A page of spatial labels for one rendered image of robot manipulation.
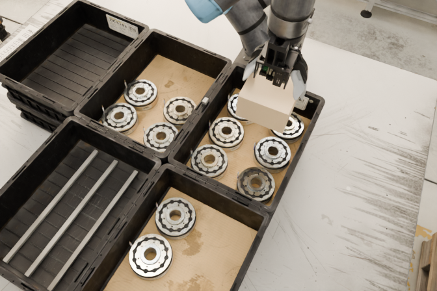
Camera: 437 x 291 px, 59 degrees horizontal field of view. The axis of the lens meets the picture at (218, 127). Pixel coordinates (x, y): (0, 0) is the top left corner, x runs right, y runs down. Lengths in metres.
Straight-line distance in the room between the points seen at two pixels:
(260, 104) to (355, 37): 2.03
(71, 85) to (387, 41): 2.17
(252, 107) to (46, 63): 0.78
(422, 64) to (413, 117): 1.34
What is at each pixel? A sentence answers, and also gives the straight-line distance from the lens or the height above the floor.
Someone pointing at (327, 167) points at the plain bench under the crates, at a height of 0.70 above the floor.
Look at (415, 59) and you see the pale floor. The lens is 2.87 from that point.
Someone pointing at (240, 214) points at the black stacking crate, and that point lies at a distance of 0.99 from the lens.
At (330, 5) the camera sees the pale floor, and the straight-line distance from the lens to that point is 3.05.
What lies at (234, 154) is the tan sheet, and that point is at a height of 0.83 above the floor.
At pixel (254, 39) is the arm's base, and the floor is 0.89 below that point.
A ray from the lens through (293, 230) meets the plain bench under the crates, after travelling 1.19.
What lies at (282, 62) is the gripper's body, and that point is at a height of 1.24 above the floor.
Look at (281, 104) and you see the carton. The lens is 0.87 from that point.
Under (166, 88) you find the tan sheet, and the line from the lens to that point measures 1.26.
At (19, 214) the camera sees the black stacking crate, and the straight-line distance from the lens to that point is 1.14.
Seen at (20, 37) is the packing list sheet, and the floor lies 0.70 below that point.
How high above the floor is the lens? 1.80
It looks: 56 degrees down
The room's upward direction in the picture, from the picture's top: 4 degrees clockwise
